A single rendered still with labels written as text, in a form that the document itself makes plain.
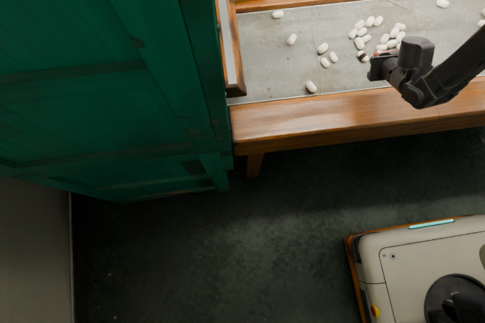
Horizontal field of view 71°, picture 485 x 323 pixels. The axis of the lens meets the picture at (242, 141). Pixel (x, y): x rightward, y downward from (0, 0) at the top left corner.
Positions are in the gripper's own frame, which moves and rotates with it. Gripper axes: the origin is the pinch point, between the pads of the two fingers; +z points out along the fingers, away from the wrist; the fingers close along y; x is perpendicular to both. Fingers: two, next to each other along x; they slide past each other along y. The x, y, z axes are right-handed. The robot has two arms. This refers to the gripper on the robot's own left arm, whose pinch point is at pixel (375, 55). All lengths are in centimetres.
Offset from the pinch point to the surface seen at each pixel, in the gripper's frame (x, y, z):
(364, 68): 5.8, 0.6, 4.9
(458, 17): -3.2, -32.5, 15.3
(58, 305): 85, 116, -8
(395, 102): 12.1, -5.0, -6.2
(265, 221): 87, 31, 24
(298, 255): 98, 17, 11
